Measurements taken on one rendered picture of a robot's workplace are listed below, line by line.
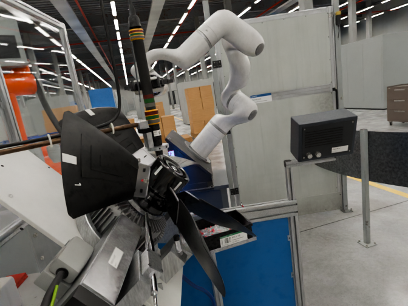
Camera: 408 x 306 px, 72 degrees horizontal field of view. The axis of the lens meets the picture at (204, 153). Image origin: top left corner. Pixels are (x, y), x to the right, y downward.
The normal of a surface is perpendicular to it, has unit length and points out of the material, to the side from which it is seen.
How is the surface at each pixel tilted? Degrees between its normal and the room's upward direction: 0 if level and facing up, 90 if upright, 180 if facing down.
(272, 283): 90
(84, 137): 74
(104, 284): 50
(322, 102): 90
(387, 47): 90
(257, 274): 90
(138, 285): 102
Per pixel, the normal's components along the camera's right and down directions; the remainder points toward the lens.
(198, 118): 0.27, 0.17
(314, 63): 0.03, 0.21
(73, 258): 0.66, -0.74
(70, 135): 0.84, -0.38
